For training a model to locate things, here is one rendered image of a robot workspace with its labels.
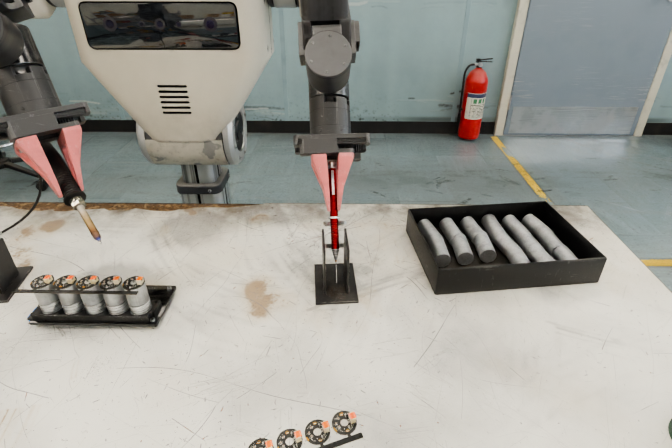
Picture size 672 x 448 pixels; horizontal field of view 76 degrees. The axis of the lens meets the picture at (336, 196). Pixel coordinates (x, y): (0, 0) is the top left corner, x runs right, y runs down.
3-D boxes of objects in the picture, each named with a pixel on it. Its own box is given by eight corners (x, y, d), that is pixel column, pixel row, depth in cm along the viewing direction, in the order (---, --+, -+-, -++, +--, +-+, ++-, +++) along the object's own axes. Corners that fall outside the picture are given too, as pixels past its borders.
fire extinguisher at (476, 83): (455, 132, 316) (466, 55, 289) (476, 132, 316) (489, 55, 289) (460, 139, 303) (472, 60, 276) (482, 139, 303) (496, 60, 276)
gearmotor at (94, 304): (94, 305, 55) (82, 274, 53) (113, 305, 55) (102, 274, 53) (84, 319, 53) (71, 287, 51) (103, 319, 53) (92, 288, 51)
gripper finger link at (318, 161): (368, 207, 55) (364, 136, 56) (312, 209, 55) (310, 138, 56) (362, 211, 62) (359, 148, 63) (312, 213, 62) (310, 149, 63)
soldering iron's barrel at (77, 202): (105, 239, 51) (83, 201, 53) (103, 232, 50) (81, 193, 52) (92, 244, 50) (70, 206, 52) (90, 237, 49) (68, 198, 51)
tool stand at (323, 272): (354, 296, 64) (350, 222, 65) (361, 306, 54) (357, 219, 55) (315, 298, 64) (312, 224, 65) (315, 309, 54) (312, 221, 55)
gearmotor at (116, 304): (115, 305, 55) (105, 274, 53) (134, 306, 55) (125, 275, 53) (106, 319, 53) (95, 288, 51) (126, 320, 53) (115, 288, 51)
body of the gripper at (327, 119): (371, 146, 56) (368, 92, 57) (293, 148, 56) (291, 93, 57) (365, 156, 63) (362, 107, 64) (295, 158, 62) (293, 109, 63)
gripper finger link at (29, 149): (108, 180, 53) (77, 107, 52) (42, 200, 48) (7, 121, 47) (99, 187, 58) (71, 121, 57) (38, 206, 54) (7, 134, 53)
